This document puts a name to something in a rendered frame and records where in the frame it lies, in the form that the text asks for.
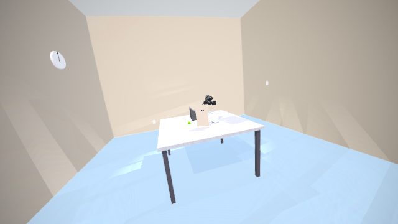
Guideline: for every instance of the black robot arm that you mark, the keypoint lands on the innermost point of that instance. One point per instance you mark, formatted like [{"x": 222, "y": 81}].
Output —
[{"x": 208, "y": 98}]

